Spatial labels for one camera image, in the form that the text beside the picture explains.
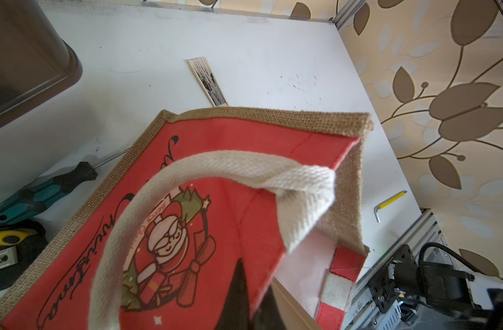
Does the teal handled screwdriver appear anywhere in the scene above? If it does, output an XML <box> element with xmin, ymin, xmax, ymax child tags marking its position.
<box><xmin>0</xmin><ymin>148</ymin><xmax>129</xmax><ymax>226</ymax></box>

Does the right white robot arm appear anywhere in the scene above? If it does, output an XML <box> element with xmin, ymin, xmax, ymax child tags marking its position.
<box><xmin>367</xmin><ymin>242</ymin><xmax>503</xmax><ymax>329</ymax></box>

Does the folding fan black print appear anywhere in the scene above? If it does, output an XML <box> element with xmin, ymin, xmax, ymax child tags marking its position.
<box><xmin>187</xmin><ymin>57</ymin><xmax>228</xmax><ymax>107</ymax></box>

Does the yellow hex key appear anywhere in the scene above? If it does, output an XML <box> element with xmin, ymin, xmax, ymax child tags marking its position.
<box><xmin>373</xmin><ymin>190</ymin><xmax>408</xmax><ymax>224</ymax></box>

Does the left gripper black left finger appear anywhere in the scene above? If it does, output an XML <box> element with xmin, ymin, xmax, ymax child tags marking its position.
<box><xmin>215</xmin><ymin>259</ymin><xmax>250</xmax><ymax>330</ymax></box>

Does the yellow black tape measure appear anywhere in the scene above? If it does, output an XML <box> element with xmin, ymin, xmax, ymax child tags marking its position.
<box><xmin>0</xmin><ymin>220</ymin><xmax>48</xmax><ymax>291</ymax></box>

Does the brown toolbox with white handle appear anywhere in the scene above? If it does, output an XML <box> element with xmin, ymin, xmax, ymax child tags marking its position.
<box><xmin>0</xmin><ymin>1</ymin><xmax>82</xmax><ymax>128</ymax></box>

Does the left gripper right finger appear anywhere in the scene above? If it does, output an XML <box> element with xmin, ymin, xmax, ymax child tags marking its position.
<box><xmin>251</xmin><ymin>287</ymin><xmax>287</xmax><ymax>330</ymax></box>

